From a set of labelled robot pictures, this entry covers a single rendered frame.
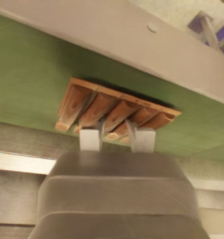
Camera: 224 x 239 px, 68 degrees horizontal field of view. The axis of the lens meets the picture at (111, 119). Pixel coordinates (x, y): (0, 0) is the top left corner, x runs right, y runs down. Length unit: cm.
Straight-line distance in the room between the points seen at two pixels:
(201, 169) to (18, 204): 32
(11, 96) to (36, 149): 8
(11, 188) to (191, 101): 28
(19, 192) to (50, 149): 10
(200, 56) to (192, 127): 8
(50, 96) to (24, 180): 18
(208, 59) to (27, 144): 22
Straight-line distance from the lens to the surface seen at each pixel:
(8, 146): 23
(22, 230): 31
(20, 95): 17
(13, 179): 32
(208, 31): 84
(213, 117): 21
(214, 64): 19
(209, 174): 39
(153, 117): 17
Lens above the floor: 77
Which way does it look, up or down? 30 degrees down
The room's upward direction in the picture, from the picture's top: 176 degrees counter-clockwise
